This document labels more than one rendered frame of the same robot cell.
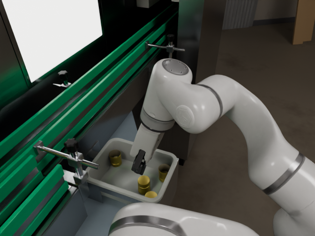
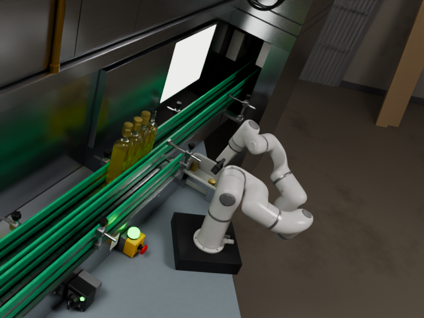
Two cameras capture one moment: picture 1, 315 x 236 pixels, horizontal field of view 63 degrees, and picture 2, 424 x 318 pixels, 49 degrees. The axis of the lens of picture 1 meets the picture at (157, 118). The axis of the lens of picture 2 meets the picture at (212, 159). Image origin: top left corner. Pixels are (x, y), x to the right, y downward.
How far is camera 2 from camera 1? 147 cm
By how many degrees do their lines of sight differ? 7
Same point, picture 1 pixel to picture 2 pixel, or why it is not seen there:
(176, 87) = (252, 133)
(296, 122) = (341, 206)
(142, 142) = (226, 154)
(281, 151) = (283, 168)
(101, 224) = (183, 197)
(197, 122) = (257, 149)
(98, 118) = (190, 137)
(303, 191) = (286, 182)
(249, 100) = (279, 148)
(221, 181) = (250, 233)
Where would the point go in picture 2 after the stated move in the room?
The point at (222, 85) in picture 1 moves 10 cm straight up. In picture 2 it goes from (270, 139) to (279, 118)
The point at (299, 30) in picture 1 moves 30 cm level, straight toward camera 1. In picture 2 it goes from (386, 110) to (378, 118)
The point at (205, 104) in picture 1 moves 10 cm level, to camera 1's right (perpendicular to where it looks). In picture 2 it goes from (261, 143) to (285, 151)
